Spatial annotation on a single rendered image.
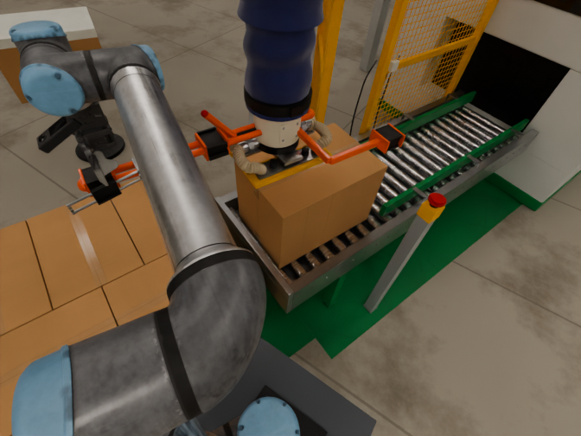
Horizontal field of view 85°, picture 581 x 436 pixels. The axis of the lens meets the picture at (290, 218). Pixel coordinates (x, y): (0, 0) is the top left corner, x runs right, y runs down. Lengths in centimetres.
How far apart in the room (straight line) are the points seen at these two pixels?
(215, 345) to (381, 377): 179
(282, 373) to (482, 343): 151
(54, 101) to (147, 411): 56
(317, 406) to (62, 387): 94
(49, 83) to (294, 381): 104
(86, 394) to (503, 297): 254
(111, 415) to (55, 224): 176
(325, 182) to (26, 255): 147
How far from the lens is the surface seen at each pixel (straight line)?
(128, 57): 73
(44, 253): 196
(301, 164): 120
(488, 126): 308
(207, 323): 34
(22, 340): 176
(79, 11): 300
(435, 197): 139
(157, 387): 34
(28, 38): 83
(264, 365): 122
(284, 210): 129
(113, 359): 35
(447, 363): 226
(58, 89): 73
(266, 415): 90
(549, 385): 255
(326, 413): 121
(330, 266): 158
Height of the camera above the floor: 193
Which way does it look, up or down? 51 degrees down
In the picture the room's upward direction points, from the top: 6 degrees clockwise
